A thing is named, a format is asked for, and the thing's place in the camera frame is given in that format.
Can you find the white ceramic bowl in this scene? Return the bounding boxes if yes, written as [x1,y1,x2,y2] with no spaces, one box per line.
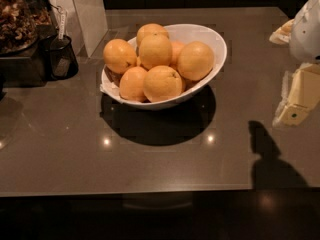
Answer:
[100,24,227,111]

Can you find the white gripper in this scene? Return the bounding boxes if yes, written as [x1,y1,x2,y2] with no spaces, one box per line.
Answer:
[269,0,320,127]

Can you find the glass jar of nuts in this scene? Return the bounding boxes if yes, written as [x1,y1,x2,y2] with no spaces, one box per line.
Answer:
[0,0,37,55]

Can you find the black mesh cup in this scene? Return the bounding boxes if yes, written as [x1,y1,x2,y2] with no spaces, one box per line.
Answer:
[39,35,78,81]

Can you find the white tag spoon handle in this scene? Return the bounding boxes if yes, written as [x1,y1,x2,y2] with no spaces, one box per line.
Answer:
[57,6,67,40]

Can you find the black tray stand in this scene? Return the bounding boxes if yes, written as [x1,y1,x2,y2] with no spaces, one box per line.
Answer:
[0,0,59,88]

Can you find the hidden back orange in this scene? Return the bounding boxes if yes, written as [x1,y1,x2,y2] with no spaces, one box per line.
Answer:
[170,41,185,69]

